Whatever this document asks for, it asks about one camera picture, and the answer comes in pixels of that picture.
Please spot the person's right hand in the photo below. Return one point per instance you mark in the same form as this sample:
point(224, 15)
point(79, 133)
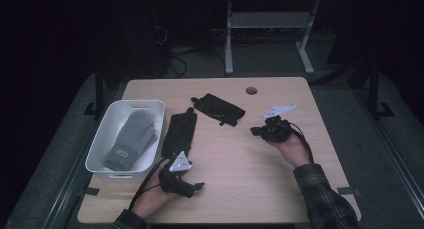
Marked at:
point(295, 150)

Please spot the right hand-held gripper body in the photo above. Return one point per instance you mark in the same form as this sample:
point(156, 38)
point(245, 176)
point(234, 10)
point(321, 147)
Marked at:
point(276, 130)

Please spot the black glove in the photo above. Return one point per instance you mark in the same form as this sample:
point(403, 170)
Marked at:
point(180, 132)
point(216, 107)

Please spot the white plastic bin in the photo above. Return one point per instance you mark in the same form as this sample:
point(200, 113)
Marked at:
point(100, 139)

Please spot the white metal desk frame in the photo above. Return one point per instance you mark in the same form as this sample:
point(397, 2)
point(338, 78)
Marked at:
point(270, 19)

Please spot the grey knitted mitten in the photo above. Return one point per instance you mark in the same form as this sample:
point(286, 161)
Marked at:
point(133, 135)

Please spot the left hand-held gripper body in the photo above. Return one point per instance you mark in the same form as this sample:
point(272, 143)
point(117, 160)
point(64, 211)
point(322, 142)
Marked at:
point(175, 184)

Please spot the black metal stand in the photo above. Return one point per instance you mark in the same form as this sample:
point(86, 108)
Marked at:
point(99, 89)
point(374, 89)

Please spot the black tape strip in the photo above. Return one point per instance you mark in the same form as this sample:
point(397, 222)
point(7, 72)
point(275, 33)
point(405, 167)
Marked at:
point(350, 191)
point(90, 191)

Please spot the aluminium floor rail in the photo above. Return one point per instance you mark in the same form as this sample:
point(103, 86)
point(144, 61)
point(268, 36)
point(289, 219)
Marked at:
point(70, 175)
point(393, 155)

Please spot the person's left hand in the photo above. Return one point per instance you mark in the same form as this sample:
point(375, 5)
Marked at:
point(151, 199)

